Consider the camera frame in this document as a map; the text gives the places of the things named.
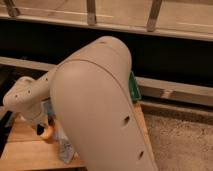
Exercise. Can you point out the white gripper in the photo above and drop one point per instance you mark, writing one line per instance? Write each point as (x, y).
(34, 115)

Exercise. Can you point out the black dish brush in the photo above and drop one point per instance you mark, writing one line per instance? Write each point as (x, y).
(44, 124)

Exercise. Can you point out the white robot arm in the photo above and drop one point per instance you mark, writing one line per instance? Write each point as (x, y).
(89, 92)

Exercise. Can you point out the blue plastic cup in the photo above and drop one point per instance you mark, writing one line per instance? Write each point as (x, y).
(49, 108)

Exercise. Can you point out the blue grey cloth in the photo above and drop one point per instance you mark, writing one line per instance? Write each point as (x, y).
(66, 149)

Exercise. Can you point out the green plastic tray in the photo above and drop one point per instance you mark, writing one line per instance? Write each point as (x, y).
(133, 88)

